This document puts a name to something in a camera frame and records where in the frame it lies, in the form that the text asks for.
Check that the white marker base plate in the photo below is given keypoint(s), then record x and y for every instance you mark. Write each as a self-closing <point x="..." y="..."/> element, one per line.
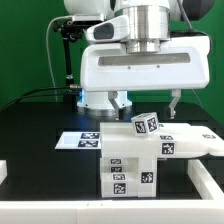
<point x="79" y="140"/>

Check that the white obstacle fence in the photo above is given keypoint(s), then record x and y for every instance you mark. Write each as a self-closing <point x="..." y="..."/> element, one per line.
<point x="209" y="209"/>

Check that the background camera on stand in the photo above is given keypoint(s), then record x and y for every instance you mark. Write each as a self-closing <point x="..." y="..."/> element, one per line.
<point x="85" y="20"/>

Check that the white chair back frame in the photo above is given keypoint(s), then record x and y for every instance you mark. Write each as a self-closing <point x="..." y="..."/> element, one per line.
<point x="172" y="140"/>

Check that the white block at left edge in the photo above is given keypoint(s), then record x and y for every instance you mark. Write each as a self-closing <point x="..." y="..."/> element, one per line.
<point x="3" y="170"/>

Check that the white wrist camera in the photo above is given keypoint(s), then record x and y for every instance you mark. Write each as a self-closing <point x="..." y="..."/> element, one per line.
<point x="113" y="30"/>

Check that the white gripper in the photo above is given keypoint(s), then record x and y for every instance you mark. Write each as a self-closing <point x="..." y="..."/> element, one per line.
<point x="181" y="63"/>

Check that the white small cube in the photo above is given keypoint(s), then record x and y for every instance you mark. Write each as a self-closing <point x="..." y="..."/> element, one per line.
<point x="145" y="124"/>

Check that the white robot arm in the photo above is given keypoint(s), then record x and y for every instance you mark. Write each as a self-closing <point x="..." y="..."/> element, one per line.
<point x="139" y="45"/>

